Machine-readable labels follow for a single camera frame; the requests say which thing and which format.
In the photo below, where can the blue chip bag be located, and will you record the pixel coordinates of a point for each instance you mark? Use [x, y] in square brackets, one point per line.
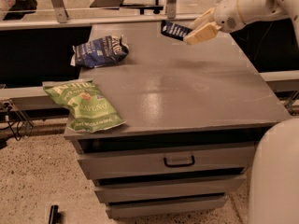
[100, 52]

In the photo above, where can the bottom grey drawer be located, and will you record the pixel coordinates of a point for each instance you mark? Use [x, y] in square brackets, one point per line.
[165, 207]

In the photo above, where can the grey drawer cabinet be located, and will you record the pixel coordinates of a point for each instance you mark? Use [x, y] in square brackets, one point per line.
[173, 95]

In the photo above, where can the metal railing post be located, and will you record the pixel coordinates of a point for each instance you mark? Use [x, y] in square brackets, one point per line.
[171, 8]
[60, 11]

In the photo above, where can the dark blue rxbar wrapper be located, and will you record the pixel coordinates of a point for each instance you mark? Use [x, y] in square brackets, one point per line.
[174, 30]

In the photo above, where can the green jalapeno chip bag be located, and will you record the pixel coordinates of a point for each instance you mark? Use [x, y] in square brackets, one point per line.
[90, 109]

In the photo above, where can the metal railing post middle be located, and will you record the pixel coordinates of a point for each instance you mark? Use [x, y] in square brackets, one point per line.
[171, 8]

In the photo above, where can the top grey drawer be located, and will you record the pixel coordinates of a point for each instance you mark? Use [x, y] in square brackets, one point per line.
[160, 161]

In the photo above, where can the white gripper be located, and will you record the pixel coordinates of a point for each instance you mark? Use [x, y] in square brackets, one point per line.
[226, 17]

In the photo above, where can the middle grey drawer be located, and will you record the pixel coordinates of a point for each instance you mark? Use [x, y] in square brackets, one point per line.
[157, 190]

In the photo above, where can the small black floor object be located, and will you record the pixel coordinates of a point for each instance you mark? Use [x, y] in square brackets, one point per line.
[54, 217]

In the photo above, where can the dark object top left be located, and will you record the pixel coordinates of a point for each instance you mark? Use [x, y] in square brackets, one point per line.
[16, 9]

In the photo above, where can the black drawer handle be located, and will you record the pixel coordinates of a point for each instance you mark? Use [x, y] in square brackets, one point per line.
[179, 163]

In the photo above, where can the metal railing post left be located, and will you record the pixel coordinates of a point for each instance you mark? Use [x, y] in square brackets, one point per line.
[60, 11]

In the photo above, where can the grey drawer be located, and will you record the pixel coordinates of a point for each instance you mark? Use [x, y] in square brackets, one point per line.
[160, 161]
[157, 190]
[165, 207]

